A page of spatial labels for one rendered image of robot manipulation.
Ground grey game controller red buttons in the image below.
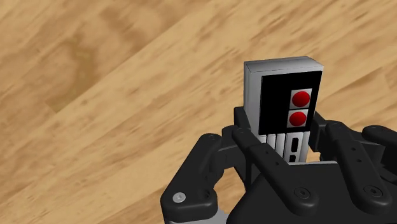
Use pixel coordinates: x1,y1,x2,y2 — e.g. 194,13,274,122
243,56,324,164

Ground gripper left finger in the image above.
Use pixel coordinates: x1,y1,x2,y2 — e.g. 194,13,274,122
160,106,320,224

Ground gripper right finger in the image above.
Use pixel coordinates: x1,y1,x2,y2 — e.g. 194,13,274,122
308,111,397,216

